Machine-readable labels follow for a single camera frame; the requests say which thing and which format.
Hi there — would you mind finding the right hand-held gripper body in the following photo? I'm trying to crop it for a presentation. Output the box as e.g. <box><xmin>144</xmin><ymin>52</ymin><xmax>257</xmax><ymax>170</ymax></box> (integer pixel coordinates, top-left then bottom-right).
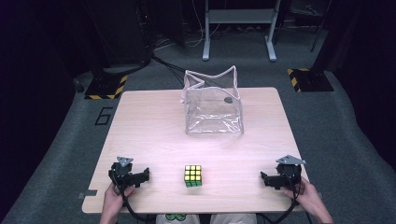
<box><xmin>275</xmin><ymin>154</ymin><xmax>307</xmax><ymax>190</ymax></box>

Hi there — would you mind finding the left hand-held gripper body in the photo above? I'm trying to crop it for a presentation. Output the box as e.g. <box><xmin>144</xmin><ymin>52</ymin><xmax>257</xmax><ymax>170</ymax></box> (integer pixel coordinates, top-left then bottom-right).
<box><xmin>107</xmin><ymin>156</ymin><xmax>142</xmax><ymax>189</ymax></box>

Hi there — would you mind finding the yellow and green puzzle cube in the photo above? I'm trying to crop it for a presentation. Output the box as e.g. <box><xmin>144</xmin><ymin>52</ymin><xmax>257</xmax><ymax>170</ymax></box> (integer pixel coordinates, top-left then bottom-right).
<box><xmin>183</xmin><ymin>164</ymin><xmax>204</xmax><ymax>189</ymax></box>

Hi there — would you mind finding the clear plastic bag white trim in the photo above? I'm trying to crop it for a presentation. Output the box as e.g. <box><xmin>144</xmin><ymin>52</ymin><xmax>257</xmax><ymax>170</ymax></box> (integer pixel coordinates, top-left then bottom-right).
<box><xmin>180</xmin><ymin>64</ymin><xmax>245</xmax><ymax>135</ymax></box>

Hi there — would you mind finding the person's left hand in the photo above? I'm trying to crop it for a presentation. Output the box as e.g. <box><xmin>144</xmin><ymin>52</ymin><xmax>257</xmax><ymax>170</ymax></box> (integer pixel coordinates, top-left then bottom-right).
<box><xmin>103</xmin><ymin>182</ymin><xmax>137</xmax><ymax>217</ymax></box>

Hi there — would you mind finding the person's right hand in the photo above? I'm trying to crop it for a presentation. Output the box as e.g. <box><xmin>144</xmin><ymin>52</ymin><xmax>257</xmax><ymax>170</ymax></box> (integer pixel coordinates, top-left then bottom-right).
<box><xmin>283</xmin><ymin>176</ymin><xmax>322</xmax><ymax>217</ymax></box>

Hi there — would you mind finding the grey tape strip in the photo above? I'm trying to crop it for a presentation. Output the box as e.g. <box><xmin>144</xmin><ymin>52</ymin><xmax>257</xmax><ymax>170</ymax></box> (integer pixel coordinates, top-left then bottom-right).
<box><xmin>77</xmin><ymin>189</ymin><xmax>98</xmax><ymax>201</ymax></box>

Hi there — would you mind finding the dark equipment rack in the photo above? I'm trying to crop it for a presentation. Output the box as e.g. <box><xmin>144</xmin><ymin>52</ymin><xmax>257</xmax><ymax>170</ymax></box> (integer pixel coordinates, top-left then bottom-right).
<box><xmin>83</xmin><ymin>0</ymin><xmax>154</xmax><ymax>69</ymax></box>

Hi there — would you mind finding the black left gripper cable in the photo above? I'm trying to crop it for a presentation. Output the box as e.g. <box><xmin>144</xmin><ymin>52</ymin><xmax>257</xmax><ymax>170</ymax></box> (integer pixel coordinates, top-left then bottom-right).
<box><xmin>109</xmin><ymin>170</ymin><xmax>157</xmax><ymax>223</ymax></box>

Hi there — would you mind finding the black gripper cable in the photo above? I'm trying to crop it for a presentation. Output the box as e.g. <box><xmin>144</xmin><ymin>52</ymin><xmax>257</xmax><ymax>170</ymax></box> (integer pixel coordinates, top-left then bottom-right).
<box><xmin>257</xmin><ymin>174</ymin><xmax>302</xmax><ymax>224</ymax></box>
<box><xmin>109</xmin><ymin>170</ymin><xmax>157</xmax><ymax>223</ymax></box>

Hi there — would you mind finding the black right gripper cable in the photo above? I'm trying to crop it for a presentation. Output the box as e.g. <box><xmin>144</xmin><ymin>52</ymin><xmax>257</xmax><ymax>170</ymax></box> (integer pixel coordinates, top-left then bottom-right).
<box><xmin>257</xmin><ymin>174</ymin><xmax>302</xmax><ymax>224</ymax></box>

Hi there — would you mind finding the black yellow striped base plate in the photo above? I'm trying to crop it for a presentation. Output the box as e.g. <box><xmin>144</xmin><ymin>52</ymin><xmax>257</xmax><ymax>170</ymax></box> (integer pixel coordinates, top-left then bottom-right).
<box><xmin>287</xmin><ymin>67</ymin><xmax>335</xmax><ymax>93</ymax></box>
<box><xmin>84</xmin><ymin>74</ymin><xmax>129</xmax><ymax>101</ymax></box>

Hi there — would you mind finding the black floor cable bundle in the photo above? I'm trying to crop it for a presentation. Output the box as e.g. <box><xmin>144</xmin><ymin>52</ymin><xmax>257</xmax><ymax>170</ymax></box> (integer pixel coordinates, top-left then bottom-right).
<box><xmin>151</xmin><ymin>54</ymin><xmax>191</xmax><ymax>88</ymax></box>

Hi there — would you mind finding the black stand post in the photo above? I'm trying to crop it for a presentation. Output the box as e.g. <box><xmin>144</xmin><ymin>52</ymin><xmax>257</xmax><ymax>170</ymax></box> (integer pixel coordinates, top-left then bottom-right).
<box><xmin>311</xmin><ymin>0</ymin><xmax>347</xmax><ymax>73</ymax></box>

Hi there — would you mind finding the white floor cable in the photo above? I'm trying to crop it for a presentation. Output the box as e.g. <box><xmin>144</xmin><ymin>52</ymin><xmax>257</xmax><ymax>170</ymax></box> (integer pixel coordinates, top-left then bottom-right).
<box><xmin>186</xmin><ymin>0</ymin><xmax>220</xmax><ymax>49</ymax></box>

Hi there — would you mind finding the white metal stand frame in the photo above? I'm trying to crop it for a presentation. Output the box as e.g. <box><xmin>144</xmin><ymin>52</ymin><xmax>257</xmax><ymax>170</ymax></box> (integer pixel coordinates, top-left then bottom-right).
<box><xmin>202</xmin><ymin>0</ymin><xmax>283</xmax><ymax>63</ymax></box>

